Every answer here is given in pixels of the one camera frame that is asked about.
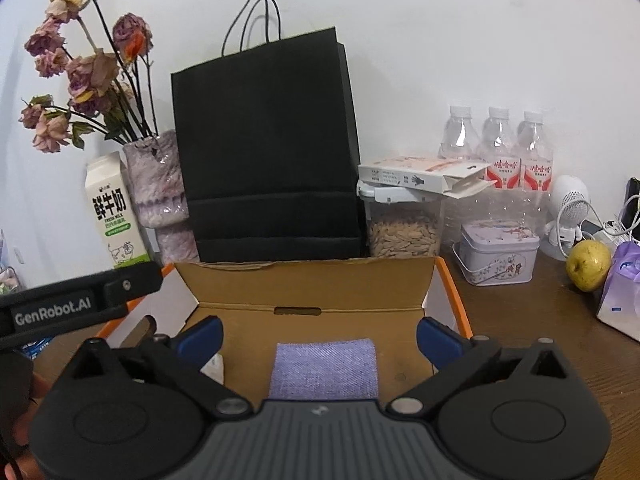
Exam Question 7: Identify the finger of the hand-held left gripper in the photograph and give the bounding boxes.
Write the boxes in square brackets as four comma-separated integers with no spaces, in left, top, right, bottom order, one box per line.
[99,262,164,310]

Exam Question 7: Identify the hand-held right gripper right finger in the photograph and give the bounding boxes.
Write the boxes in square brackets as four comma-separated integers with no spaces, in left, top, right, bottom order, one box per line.
[387,316,571,416]

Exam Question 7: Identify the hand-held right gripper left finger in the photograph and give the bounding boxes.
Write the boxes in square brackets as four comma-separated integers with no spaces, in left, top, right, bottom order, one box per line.
[65,316,253,418]

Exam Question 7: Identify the orange cardboard box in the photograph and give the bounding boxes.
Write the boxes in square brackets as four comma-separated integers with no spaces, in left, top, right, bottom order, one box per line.
[95,256,474,402]

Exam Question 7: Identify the person's left hand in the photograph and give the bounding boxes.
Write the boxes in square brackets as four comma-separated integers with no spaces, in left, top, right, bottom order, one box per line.
[0,371,53,480]

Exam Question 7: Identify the small white item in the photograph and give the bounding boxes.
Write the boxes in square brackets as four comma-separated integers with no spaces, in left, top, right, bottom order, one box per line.
[200,353,226,386]

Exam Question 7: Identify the pile of small colourful items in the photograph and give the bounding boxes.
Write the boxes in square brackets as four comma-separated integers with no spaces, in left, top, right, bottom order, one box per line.
[0,230,24,296]

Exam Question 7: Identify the white milk carton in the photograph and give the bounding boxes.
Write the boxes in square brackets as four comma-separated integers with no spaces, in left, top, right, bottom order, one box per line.
[84,151,151,271]

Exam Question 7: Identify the fuzzy pink vase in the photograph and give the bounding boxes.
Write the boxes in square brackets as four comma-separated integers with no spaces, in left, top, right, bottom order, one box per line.
[122,130,201,264]

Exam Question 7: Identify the white printed tin box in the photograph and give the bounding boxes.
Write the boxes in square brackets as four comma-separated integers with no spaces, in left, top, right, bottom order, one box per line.
[452,221,541,287]

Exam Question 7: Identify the clear seed container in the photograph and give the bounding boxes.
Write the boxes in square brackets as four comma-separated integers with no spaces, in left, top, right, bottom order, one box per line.
[356,180,446,260]

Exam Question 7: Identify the purple woven cloth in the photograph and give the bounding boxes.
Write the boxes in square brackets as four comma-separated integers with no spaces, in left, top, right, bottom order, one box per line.
[269,338,379,402]

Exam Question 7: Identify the yellow apple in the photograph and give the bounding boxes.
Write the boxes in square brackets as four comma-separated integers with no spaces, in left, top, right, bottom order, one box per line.
[566,240,614,293]

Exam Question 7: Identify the white paper box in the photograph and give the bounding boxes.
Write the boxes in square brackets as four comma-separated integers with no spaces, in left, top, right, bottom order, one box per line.
[358,156,498,200]

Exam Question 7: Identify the black paper bag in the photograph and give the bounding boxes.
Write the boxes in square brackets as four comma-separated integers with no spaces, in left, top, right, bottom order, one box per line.
[171,0,366,264]

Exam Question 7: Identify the purple tissue pack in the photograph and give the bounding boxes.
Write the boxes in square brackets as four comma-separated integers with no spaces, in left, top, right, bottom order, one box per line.
[595,242,640,349]

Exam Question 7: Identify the dried pink flower bouquet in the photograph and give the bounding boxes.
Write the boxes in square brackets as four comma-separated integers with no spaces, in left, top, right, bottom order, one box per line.
[19,0,157,154]

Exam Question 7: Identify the black device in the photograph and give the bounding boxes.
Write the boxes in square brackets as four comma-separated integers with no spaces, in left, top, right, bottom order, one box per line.
[625,177,640,221]

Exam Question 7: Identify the white cables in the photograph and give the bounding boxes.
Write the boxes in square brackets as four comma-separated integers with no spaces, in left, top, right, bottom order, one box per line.
[582,194,640,248]

